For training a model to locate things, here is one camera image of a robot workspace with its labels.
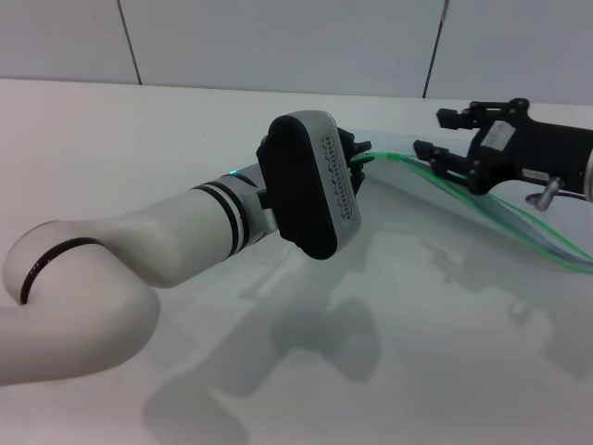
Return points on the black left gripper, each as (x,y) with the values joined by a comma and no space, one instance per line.
(353,171)

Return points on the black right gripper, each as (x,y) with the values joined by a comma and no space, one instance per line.
(537,148)

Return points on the clear green-zip document bag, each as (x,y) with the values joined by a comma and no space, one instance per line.
(519,222)

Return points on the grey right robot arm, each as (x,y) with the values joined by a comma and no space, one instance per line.
(589,176)

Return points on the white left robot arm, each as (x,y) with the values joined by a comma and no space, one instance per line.
(116,250)

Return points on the black grey left wrist camera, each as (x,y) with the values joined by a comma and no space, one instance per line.
(301,185)

